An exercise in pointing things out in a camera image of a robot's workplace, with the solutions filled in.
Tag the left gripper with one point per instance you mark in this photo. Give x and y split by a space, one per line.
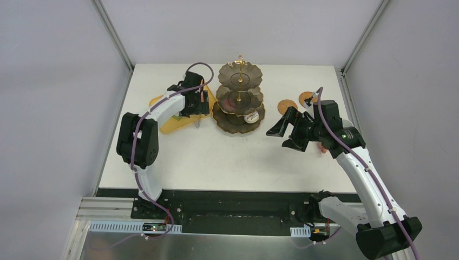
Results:
200 106

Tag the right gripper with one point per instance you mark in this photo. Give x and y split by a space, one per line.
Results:
295 127

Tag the yellow serving tray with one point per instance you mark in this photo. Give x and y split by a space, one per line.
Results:
172 125

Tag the pink frosted donut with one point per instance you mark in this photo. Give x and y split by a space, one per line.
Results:
234 106

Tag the white glazed donut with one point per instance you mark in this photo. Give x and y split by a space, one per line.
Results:
251 118

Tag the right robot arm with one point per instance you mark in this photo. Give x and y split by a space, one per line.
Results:
384 228

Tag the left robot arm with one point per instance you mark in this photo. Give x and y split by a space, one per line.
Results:
138 139

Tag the green layered cake piece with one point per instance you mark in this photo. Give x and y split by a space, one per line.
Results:
177 116

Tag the woven round coaster left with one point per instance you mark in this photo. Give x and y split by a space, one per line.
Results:
284 105

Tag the woven round coaster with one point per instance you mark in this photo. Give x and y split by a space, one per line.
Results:
284 105
307 99

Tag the orange ceramic cup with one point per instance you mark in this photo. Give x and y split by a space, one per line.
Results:
321 148

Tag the three tier dark cake stand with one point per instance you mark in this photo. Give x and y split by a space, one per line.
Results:
239 80

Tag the woven round coaster right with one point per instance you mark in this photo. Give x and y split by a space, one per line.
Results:
307 99

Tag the black mounting base plate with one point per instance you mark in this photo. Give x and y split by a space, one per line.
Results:
232 212

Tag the left aluminium frame post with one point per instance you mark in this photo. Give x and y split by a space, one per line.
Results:
111 31

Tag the aluminium frame post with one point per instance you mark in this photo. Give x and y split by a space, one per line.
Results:
111 31
371 25

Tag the right aluminium frame post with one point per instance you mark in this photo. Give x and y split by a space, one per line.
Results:
371 25

